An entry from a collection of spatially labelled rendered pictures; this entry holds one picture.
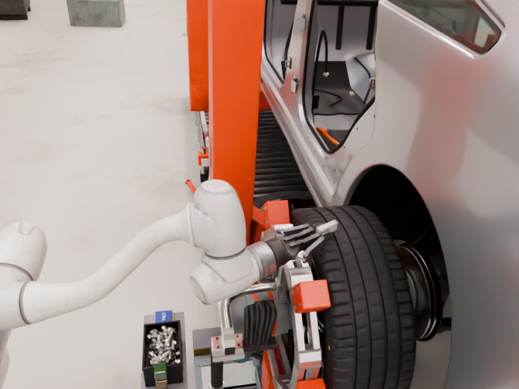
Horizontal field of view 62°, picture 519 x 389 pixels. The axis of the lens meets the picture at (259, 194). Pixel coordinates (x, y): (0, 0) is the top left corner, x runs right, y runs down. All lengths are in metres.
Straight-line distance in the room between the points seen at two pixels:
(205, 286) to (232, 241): 0.12
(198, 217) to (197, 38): 2.57
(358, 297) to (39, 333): 1.89
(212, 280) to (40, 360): 1.66
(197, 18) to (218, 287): 2.61
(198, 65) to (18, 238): 2.45
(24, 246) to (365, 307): 0.89
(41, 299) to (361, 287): 0.79
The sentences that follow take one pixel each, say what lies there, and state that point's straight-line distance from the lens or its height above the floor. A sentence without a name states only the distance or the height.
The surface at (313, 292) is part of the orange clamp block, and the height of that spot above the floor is 1.15.
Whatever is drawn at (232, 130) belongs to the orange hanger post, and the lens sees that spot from 1.55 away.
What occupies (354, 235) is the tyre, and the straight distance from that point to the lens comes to 1.27.
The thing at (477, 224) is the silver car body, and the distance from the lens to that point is 1.08.
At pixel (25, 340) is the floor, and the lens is 2.67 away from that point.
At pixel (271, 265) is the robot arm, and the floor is 1.21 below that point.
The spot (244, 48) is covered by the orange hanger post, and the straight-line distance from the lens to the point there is 1.45.
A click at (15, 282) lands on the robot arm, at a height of 1.17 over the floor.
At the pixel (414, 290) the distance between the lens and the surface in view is 1.57.
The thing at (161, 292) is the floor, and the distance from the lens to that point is 2.70.
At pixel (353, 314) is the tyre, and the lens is 1.19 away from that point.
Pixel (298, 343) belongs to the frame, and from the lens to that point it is 1.21.
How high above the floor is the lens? 1.95
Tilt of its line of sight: 34 degrees down
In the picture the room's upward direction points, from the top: 4 degrees clockwise
